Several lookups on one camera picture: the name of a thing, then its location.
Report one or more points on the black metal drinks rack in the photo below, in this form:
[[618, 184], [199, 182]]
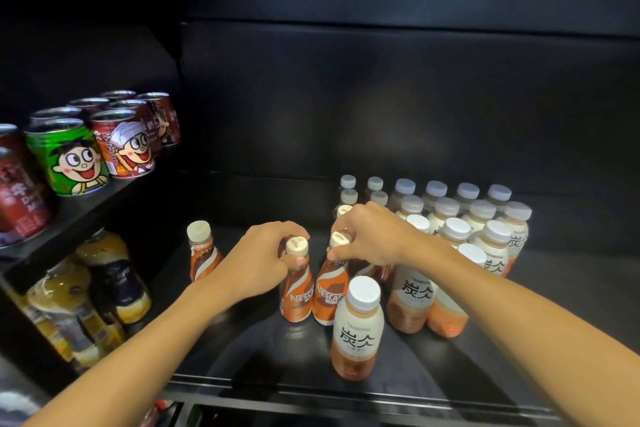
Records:
[[75, 214]]

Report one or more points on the row of yellow dark label bottles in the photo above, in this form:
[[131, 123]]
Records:
[[115, 281]]

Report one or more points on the person's left hand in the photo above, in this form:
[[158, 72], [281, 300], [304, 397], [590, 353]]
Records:
[[255, 261]]

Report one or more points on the black shelf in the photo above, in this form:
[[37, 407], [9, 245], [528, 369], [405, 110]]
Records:
[[450, 91]]

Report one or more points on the row of red white small bottles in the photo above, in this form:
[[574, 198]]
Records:
[[159, 406]]

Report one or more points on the person's left forearm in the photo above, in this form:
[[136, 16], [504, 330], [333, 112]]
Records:
[[125, 361]]

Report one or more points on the person's right forearm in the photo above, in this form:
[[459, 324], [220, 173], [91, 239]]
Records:
[[540, 331]]

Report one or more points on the person's right hand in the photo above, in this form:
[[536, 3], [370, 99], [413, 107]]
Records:
[[390, 239]]

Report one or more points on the group of cartoon drink cans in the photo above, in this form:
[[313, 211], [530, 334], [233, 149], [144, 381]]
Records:
[[75, 161]]

